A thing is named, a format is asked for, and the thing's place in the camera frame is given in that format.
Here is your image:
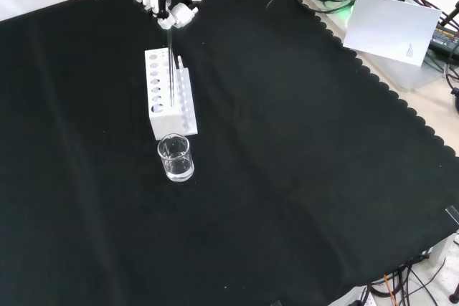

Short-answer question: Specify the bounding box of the clear glass rod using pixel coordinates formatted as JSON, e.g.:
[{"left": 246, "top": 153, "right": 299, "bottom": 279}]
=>
[{"left": 166, "top": 27, "right": 176, "bottom": 107}]

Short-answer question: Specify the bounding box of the white test tube rack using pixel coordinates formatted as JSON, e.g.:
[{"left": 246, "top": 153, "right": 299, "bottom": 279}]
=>
[{"left": 144, "top": 47, "right": 199, "bottom": 141}]

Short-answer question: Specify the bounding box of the clear glass beaker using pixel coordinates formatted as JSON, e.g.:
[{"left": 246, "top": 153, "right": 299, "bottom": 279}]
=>
[{"left": 156, "top": 133, "right": 195, "bottom": 183}]

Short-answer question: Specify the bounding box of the black bench cloth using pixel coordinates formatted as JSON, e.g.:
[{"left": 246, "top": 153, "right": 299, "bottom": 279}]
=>
[{"left": 0, "top": 0, "right": 459, "bottom": 306}]

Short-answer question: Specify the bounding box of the pale white board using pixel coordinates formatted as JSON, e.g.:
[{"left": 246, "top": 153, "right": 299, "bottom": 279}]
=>
[{"left": 342, "top": 0, "right": 442, "bottom": 67}]

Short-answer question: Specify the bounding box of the black power adapter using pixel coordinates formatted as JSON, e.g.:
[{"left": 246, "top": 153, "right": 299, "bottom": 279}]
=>
[{"left": 428, "top": 22, "right": 459, "bottom": 59}]

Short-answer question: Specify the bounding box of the clear tape strip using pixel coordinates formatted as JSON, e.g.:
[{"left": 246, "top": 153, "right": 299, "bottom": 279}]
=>
[{"left": 444, "top": 205, "right": 459, "bottom": 226}]

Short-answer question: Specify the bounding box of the white block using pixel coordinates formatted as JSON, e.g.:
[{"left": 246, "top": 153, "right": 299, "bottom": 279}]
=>
[{"left": 428, "top": 232, "right": 459, "bottom": 267}]

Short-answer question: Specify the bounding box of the black floor cable bundle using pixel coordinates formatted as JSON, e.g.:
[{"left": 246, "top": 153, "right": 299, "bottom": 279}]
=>
[{"left": 369, "top": 255, "right": 459, "bottom": 306}]

